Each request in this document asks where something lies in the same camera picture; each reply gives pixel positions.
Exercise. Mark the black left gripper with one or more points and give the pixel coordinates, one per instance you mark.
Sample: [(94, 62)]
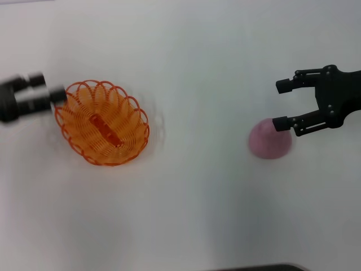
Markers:
[(6, 103)]

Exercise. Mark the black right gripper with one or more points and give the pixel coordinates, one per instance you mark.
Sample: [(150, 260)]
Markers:
[(338, 93)]

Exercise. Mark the orange woven plastic basket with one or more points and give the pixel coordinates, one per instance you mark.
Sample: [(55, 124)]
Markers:
[(104, 127)]

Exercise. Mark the pink peach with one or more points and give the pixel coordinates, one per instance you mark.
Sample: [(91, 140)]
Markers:
[(268, 144)]

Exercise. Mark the dark robot torso edge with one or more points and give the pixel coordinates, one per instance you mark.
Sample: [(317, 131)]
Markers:
[(259, 268)]

